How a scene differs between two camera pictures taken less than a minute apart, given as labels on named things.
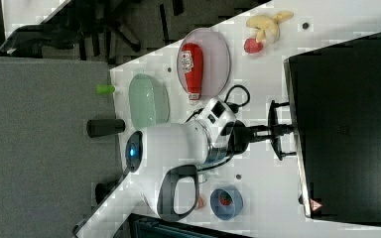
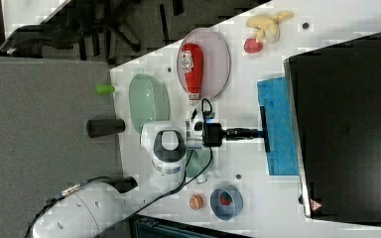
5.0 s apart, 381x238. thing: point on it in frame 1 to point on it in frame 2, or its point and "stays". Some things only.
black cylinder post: [99, 127] stays
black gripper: [242, 136] to [214, 134]
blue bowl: [230, 211] stays
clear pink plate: [216, 59] stays
